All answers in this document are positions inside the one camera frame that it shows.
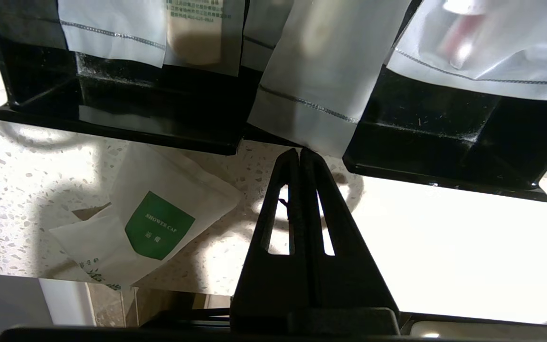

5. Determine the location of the shower cap packet green label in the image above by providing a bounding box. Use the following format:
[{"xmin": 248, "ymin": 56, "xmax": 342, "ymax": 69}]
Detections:
[{"xmin": 49, "ymin": 142, "xmax": 244, "ymax": 291}]

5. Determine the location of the beige comb packet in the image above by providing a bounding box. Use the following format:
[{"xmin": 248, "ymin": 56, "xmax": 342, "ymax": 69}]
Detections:
[{"xmin": 163, "ymin": 0, "xmax": 246, "ymax": 77}]

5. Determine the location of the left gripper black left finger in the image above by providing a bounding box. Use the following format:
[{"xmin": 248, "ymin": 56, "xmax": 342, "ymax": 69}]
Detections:
[{"xmin": 230, "ymin": 148, "xmax": 310, "ymax": 318}]

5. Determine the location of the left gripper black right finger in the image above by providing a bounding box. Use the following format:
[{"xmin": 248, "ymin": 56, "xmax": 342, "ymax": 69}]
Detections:
[{"xmin": 300, "ymin": 147, "xmax": 401, "ymax": 319}]

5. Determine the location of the crumpled white translucent packet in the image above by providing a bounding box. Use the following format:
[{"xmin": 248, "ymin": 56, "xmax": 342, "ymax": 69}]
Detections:
[{"xmin": 387, "ymin": 0, "xmax": 547, "ymax": 102}]

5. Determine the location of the clear packet with white tube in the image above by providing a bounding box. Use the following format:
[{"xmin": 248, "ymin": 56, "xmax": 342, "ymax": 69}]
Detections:
[{"xmin": 57, "ymin": 0, "xmax": 168, "ymax": 69}]

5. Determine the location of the black compartment tray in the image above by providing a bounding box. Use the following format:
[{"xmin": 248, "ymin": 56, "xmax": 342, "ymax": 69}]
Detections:
[{"xmin": 0, "ymin": 0, "xmax": 547, "ymax": 203}]

